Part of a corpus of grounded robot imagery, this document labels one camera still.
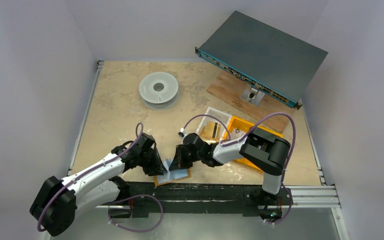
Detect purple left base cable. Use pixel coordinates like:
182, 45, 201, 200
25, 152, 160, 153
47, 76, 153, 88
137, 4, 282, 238
107, 193, 165, 233

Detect yellow plastic bin right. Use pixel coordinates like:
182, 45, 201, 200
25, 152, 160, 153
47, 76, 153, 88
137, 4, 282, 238
233, 127, 283, 173

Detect grey metal stand bracket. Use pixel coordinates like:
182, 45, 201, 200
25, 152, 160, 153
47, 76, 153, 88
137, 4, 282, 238
240, 85, 266, 106

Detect brown wooden board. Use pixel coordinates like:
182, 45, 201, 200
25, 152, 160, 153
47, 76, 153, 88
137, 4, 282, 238
206, 71, 296, 122

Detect yellow leather card holder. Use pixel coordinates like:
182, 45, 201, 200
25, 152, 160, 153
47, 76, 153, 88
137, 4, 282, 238
153, 169, 191, 187

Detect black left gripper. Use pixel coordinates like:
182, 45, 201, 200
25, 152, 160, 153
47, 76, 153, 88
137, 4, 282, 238
138, 147, 167, 176

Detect white plastic bin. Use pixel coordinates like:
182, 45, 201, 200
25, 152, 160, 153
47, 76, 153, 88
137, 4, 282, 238
196, 107, 232, 142

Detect yellow plastic bin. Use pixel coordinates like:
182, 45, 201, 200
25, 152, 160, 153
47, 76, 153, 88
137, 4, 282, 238
219, 116, 255, 141
233, 127, 283, 173

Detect blue grey network switch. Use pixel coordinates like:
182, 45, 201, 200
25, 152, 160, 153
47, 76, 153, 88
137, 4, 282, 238
195, 10, 328, 110

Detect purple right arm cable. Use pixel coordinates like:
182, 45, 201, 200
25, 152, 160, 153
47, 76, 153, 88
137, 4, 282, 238
182, 112, 297, 173

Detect gold credit cards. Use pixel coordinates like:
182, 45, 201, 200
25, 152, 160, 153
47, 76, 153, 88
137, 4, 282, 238
199, 121, 221, 142

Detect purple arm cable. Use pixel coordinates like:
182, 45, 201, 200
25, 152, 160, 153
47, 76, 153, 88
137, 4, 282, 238
182, 112, 297, 173
36, 122, 145, 233

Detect white filament spool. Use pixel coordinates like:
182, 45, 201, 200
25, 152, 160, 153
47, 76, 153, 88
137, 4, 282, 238
138, 71, 179, 111

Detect aluminium frame rail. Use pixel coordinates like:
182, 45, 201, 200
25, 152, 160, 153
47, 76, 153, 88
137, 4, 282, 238
56, 59, 105, 177

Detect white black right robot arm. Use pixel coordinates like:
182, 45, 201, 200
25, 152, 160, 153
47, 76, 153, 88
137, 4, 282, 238
168, 127, 295, 204

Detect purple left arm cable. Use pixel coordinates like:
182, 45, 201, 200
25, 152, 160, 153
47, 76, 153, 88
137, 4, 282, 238
36, 122, 145, 233

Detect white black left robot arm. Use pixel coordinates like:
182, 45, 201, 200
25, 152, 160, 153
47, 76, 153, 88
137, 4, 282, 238
29, 133, 166, 237

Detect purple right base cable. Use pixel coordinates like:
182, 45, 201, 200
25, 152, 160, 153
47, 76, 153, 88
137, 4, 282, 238
263, 185, 296, 226

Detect yellow plastic bin middle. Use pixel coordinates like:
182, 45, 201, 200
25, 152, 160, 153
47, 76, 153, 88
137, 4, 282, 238
219, 116, 255, 141

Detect white card in bin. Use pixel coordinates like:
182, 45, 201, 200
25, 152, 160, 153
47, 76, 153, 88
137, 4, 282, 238
226, 128, 246, 140

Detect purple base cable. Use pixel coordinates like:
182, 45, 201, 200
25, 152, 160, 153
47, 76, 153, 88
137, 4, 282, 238
107, 193, 165, 233
263, 185, 296, 226

